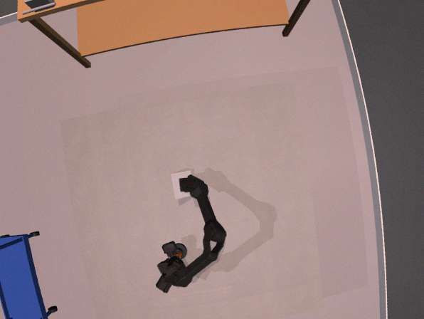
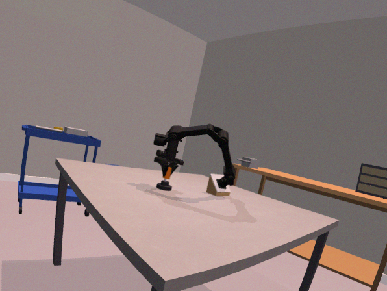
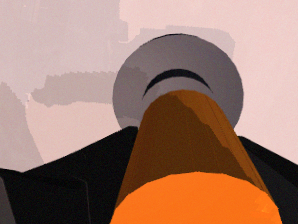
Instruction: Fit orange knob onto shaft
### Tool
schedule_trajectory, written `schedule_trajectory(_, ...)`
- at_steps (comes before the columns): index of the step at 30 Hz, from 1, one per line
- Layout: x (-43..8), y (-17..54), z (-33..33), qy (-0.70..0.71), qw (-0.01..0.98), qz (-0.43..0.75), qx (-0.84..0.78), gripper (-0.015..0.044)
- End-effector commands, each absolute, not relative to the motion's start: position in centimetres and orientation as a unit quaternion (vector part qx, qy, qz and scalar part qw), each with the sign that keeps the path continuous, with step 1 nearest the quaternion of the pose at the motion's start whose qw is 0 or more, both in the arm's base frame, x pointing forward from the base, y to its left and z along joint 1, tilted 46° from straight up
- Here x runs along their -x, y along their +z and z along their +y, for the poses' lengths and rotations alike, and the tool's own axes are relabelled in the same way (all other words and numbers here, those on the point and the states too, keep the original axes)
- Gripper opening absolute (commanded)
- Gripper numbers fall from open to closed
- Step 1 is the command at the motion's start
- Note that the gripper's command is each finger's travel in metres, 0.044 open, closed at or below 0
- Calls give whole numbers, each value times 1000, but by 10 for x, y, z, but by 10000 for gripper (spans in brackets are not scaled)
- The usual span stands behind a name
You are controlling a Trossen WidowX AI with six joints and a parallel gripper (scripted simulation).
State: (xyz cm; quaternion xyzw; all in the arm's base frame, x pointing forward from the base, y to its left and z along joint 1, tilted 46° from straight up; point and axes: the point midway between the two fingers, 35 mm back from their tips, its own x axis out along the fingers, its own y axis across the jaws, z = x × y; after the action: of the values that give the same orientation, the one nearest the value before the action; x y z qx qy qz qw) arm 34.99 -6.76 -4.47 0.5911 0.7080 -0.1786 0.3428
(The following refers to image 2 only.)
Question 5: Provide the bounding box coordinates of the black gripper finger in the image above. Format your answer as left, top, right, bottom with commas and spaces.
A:
159, 163, 169, 176
168, 163, 178, 174

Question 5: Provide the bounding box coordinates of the orange ribbed knob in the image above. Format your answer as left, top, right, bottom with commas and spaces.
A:
163, 168, 171, 179

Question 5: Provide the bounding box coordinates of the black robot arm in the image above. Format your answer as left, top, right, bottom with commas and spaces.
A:
154, 124, 236, 189

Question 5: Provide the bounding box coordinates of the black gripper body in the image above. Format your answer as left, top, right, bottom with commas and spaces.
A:
154, 147, 184, 165

